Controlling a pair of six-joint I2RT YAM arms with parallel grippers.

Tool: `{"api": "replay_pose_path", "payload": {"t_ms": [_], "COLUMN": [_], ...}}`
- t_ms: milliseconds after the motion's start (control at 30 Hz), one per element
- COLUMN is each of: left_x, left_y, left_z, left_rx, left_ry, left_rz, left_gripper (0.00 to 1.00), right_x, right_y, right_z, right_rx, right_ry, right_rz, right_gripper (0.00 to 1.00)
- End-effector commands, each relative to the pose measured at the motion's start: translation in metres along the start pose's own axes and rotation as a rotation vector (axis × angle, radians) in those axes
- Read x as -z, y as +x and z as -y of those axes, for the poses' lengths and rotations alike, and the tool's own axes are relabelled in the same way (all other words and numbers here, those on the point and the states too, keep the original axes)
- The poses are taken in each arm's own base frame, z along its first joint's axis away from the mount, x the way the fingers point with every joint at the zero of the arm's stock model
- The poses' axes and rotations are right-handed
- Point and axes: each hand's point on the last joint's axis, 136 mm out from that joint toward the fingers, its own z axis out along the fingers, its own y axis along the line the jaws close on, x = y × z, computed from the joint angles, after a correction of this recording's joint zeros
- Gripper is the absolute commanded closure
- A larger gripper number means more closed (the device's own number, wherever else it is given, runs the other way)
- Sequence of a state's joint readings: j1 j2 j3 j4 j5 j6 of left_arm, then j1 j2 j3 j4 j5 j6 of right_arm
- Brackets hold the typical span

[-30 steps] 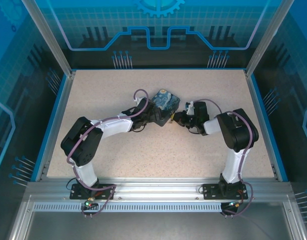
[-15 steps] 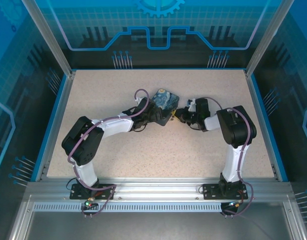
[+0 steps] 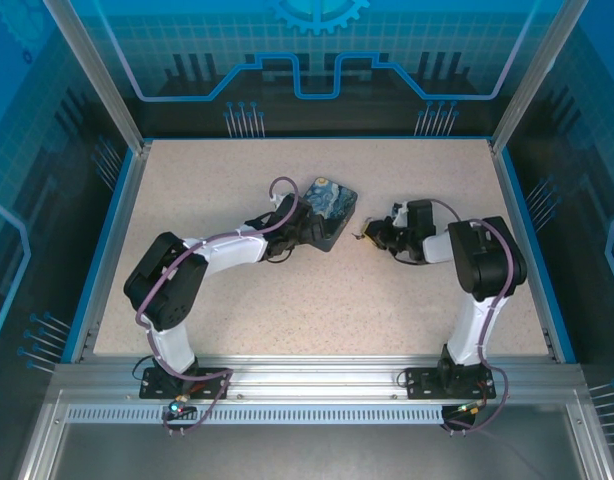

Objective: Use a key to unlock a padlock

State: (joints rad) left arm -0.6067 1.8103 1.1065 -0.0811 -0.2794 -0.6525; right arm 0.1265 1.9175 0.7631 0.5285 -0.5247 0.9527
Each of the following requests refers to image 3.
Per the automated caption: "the starry night print tin box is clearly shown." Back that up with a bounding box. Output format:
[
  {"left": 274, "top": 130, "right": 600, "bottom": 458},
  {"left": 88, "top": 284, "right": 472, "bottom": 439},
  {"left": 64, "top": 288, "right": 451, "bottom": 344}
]
[{"left": 299, "top": 175, "right": 361, "bottom": 253}]

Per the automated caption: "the grey metal shelf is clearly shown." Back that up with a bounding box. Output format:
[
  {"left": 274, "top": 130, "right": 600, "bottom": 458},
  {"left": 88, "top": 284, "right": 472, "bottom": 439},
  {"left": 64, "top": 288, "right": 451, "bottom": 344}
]
[{"left": 49, "top": 423, "right": 588, "bottom": 480}]

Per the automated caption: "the aluminium side rail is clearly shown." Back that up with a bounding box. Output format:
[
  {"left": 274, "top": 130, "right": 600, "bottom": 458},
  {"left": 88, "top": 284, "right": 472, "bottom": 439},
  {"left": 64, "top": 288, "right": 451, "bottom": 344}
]
[
  {"left": 71, "top": 141, "right": 154, "bottom": 364},
  {"left": 488, "top": 139, "right": 561, "bottom": 364}
]

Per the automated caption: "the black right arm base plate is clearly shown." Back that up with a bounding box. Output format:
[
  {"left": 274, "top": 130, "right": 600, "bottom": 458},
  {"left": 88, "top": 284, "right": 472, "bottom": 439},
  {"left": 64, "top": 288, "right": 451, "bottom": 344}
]
[{"left": 404, "top": 366, "right": 503, "bottom": 401}]

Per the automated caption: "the aluminium mounting rail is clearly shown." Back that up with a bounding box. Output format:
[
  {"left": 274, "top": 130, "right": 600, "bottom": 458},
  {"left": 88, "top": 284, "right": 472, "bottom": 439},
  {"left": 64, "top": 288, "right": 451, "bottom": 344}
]
[{"left": 51, "top": 353, "right": 586, "bottom": 404}]

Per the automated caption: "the cable connector with led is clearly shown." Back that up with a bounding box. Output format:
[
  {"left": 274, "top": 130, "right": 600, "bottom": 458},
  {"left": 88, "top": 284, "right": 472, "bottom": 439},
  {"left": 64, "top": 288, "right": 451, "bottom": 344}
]
[
  {"left": 165, "top": 394, "right": 189, "bottom": 419},
  {"left": 454, "top": 399, "right": 489, "bottom": 417}
]

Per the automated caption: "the slotted grey cable duct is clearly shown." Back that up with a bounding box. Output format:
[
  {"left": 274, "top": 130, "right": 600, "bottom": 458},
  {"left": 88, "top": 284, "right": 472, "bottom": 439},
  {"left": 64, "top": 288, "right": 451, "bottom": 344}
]
[{"left": 64, "top": 403, "right": 451, "bottom": 427}]

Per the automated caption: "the aluminium frame post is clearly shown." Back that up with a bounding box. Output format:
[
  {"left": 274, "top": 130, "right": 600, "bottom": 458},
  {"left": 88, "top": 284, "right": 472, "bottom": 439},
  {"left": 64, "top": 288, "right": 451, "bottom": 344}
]
[
  {"left": 488, "top": 0, "right": 592, "bottom": 156},
  {"left": 40, "top": 0, "right": 156, "bottom": 156}
]

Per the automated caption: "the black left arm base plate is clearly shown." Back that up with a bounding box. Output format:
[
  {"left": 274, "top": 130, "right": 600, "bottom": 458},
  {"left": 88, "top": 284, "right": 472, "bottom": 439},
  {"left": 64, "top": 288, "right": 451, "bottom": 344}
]
[{"left": 139, "top": 366, "right": 233, "bottom": 401}]

